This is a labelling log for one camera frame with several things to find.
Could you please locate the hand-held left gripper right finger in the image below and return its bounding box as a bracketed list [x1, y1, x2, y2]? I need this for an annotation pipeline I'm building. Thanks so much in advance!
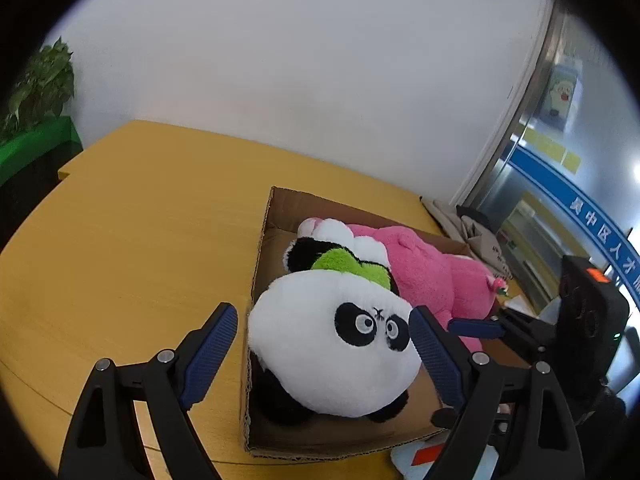
[407, 305, 585, 480]

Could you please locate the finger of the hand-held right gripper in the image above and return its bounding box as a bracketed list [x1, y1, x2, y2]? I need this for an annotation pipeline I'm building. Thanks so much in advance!
[447, 310, 561, 361]
[431, 406, 458, 429]

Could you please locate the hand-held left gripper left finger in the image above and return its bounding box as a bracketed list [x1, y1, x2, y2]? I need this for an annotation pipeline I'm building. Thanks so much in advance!
[59, 302, 238, 480]

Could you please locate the magenta pink plush toy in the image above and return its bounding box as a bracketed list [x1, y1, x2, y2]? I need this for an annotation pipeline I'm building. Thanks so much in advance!
[297, 217, 508, 353]

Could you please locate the panda plush toy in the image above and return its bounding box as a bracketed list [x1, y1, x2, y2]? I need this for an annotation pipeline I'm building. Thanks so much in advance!
[247, 272, 423, 423]

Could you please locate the green plush toy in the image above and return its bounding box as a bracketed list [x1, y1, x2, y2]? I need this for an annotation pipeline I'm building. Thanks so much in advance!
[282, 217, 393, 291]

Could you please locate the brown cardboard box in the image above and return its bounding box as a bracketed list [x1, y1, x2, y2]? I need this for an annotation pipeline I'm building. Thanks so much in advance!
[240, 186, 476, 461]

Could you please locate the grey cloth bag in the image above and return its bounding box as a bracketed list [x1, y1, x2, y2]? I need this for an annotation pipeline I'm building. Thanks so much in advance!
[420, 197, 513, 282]

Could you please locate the blue banner sign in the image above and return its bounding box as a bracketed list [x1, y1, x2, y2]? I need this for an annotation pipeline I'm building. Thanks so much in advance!
[509, 147, 640, 307]

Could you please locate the cartoon poster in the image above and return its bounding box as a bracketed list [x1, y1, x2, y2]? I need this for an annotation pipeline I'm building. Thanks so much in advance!
[540, 55, 585, 133]

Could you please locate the green planter box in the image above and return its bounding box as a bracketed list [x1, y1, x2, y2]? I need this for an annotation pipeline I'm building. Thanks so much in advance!
[0, 116, 84, 187]

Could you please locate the green potted plant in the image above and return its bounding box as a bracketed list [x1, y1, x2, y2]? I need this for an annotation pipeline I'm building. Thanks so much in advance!
[0, 37, 76, 142]

